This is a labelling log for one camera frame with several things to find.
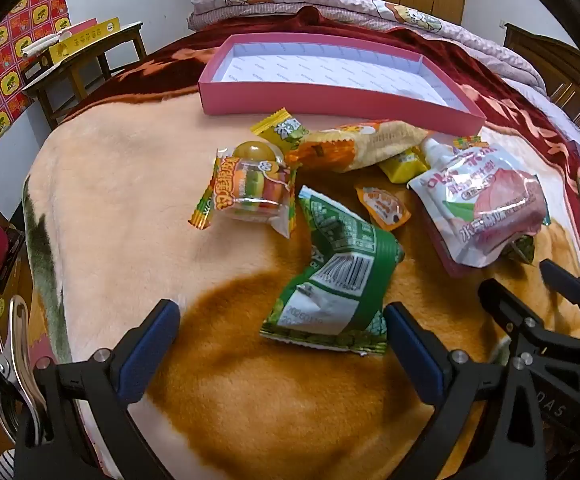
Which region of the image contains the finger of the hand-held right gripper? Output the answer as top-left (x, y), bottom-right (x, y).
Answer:
top-left (478, 278), bottom-right (580, 368)
top-left (540, 259), bottom-right (580, 341)

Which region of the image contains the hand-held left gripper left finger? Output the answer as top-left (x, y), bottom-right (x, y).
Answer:
top-left (15, 299), bottom-right (181, 480)

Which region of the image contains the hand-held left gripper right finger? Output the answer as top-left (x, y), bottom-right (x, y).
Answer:
top-left (384, 302), bottom-right (520, 480)

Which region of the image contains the small green pea packet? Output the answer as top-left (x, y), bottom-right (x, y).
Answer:
top-left (500, 235), bottom-right (536, 266)

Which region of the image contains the large green pea packet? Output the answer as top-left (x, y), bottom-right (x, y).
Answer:
top-left (260, 185), bottom-right (405, 357)

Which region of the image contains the pink drink pouch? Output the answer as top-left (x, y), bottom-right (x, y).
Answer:
top-left (409, 136), bottom-right (550, 267)

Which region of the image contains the small orange sachet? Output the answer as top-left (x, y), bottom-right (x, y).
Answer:
top-left (355, 186), bottom-right (413, 232)

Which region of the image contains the burger gummy packet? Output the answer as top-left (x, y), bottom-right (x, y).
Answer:
top-left (186, 147), bottom-right (298, 238)

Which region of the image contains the rainbow candy strip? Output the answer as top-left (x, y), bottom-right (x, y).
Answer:
top-left (452, 134), bottom-right (495, 150)

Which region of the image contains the yellow candy packet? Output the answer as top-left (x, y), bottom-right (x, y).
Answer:
top-left (379, 149), bottom-right (429, 184)
top-left (251, 108), bottom-right (311, 153)

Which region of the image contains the round olive-green sweet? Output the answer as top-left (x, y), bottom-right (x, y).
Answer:
top-left (232, 141), bottom-right (288, 166)

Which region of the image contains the orange noodle snack packet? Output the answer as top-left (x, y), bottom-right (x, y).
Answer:
top-left (285, 119), bottom-right (433, 173)

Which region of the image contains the pink cardboard box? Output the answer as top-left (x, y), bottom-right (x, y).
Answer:
top-left (199, 34), bottom-right (487, 136)

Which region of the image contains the metal spring clip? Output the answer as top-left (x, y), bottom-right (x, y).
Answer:
top-left (0, 295), bottom-right (46, 448)

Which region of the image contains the wooden headboard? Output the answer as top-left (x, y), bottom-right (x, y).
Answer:
top-left (504, 22), bottom-right (580, 146)

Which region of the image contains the wooden stool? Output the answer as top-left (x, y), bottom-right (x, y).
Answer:
top-left (21, 22), bottom-right (148, 128)

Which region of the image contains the yellow cardboard box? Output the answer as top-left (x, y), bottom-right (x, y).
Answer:
top-left (40, 17), bottom-right (122, 66)

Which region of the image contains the white paper roll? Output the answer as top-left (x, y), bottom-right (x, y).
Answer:
top-left (21, 30), bottom-right (73, 58)

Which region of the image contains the folded pink quilt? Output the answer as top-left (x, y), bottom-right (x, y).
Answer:
top-left (186, 0), bottom-right (550, 96)

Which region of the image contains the red yellow patterned wall sheet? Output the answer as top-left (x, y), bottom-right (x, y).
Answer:
top-left (0, 0), bottom-right (73, 166)

